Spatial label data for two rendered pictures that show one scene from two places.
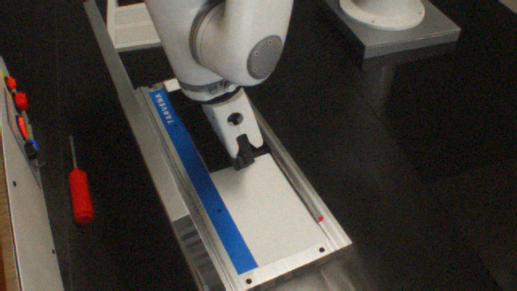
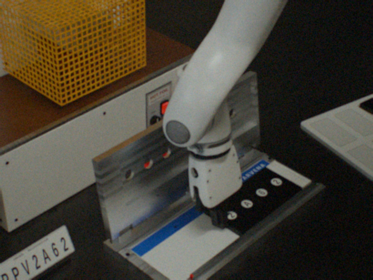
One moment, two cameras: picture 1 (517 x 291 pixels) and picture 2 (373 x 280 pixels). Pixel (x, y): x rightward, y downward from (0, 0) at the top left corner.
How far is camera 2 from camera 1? 1.02 m
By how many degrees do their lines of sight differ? 52
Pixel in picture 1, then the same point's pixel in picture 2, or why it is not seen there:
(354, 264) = not seen: outside the picture
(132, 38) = (323, 130)
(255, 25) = (173, 110)
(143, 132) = (144, 133)
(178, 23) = not seen: hidden behind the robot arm
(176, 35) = not seen: hidden behind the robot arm
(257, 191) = (201, 240)
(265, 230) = (170, 253)
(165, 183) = (113, 149)
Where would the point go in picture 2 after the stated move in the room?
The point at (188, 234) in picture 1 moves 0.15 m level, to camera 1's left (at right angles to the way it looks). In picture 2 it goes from (96, 174) to (77, 129)
